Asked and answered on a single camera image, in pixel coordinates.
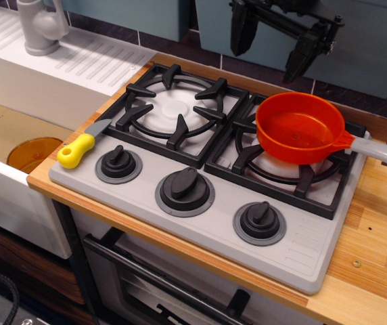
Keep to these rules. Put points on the toy oven door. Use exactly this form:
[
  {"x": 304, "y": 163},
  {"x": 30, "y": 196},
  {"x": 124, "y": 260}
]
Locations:
[{"x": 148, "y": 285}]

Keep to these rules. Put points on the orange pan with grey handle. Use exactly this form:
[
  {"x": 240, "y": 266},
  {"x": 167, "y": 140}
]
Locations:
[{"x": 303, "y": 129}]

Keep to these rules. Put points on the black left stove knob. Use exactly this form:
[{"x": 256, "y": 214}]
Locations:
[{"x": 118, "y": 166}]

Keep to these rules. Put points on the grey toy faucet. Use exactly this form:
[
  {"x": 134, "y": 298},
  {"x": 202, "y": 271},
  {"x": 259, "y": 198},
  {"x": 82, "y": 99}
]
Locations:
[{"x": 42, "y": 29}]

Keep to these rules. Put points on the white toy sink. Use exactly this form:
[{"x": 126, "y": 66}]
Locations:
[{"x": 51, "y": 96}]

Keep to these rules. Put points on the black left burner grate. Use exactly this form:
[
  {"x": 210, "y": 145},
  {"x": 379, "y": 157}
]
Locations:
[{"x": 175, "y": 114}]

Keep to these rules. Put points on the black burner grate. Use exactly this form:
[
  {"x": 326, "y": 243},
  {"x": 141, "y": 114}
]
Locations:
[
  {"x": 175, "y": 114},
  {"x": 323, "y": 188}
]

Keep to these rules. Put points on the black right burner grate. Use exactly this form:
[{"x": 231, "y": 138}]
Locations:
[{"x": 323, "y": 188}]

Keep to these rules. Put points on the black stove knob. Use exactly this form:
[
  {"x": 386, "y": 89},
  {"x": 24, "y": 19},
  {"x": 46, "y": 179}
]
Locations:
[
  {"x": 118, "y": 166},
  {"x": 259, "y": 224},
  {"x": 185, "y": 193}
]

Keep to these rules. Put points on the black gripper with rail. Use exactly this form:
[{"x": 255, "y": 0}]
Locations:
[{"x": 311, "y": 23}]

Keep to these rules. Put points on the grey toy stove top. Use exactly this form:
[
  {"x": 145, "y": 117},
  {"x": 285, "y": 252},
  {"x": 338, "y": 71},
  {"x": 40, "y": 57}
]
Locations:
[{"x": 300, "y": 259}]

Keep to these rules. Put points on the black right stove knob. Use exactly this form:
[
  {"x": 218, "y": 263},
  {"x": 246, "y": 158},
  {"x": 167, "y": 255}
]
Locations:
[{"x": 259, "y": 224}]

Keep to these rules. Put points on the orange plastic plate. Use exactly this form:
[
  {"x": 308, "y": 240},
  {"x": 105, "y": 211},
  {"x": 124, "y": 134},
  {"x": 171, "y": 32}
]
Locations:
[{"x": 28, "y": 155}]

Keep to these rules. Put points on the black middle stove knob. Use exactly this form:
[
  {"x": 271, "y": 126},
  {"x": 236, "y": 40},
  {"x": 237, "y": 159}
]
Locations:
[{"x": 185, "y": 193}]

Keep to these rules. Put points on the yellow handled toy knife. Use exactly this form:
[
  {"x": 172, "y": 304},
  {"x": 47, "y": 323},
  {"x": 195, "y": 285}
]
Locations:
[{"x": 70, "y": 155}]

